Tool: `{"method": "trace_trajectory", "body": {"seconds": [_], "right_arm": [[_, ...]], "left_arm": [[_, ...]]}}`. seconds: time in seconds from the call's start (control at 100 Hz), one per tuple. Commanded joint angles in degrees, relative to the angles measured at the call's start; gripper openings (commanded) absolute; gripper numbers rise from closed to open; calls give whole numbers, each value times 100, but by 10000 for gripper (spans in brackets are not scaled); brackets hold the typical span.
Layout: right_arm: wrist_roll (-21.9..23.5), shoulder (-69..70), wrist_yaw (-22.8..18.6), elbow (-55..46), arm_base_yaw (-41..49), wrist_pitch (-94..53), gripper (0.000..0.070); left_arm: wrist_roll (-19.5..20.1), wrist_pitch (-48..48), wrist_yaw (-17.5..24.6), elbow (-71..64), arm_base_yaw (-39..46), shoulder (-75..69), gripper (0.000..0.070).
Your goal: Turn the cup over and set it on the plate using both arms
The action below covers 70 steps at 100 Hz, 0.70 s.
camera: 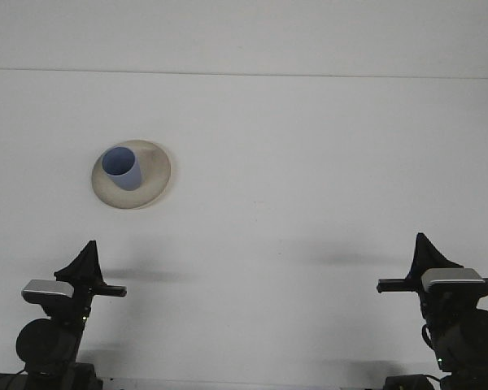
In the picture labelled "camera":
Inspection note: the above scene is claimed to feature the pale blue cup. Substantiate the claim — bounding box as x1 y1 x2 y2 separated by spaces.
101 146 142 191

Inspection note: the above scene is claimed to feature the pale round plate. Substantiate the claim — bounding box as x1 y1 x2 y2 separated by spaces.
91 139 172 210

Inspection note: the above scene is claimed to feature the dark robot platform edge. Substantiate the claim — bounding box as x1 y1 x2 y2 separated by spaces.
0 371 33 390

